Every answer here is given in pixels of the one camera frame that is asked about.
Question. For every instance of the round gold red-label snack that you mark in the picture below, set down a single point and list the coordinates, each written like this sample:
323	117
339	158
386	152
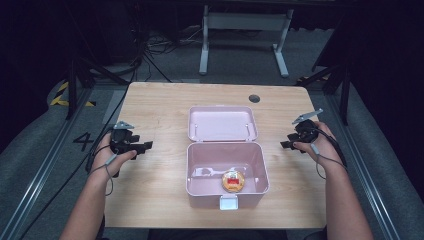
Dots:
233	181

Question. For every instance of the white metal table frame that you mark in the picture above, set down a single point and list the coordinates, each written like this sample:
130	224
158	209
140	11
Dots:
245	36

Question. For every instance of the person's left hand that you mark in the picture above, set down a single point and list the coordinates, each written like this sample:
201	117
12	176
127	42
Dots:
111	156

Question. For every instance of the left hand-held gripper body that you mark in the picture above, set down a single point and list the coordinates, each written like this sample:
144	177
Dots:
121	137

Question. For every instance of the pink storage box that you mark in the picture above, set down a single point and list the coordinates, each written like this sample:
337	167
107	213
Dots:
226	156

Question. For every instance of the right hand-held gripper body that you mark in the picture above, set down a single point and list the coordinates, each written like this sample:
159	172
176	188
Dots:
307	129

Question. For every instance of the black tripod stand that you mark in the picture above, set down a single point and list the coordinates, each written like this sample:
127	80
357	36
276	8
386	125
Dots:
85	76
335	83

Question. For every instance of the person's right hand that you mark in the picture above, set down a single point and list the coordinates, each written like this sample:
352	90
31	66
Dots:
318	146

